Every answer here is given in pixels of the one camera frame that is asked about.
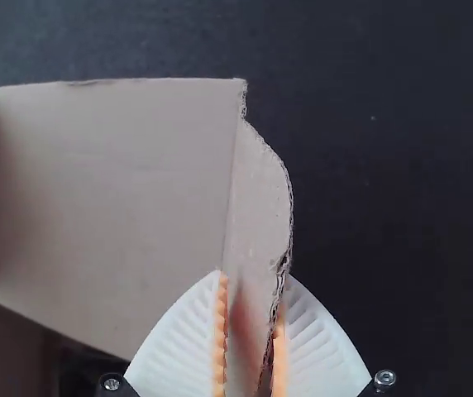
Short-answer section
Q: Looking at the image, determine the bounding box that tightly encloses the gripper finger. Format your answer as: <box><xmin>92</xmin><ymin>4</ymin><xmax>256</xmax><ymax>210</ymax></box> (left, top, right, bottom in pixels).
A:
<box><xmin>98</xmin><ymin>270</ymin><xmax>229</xmax><ymax>397</ymax></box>
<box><xmin>272</xmin><ymin>272</ymin><xmax>399</xmax><ymax>397</ymax></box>

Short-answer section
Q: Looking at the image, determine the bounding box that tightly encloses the cardboard box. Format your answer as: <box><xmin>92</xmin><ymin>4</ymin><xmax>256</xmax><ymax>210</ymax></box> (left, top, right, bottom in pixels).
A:
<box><xmin>0</xmin><ymin>77</ymin><xmax>296</xmax><ymax>397</ymax></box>

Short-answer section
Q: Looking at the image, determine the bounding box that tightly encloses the black mat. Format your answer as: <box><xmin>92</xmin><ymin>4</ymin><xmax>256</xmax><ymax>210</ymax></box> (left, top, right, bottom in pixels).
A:
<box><xmin>0</xmin><ymin>0</ymin><xmax>473</xmax><ymax>397</ymax></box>

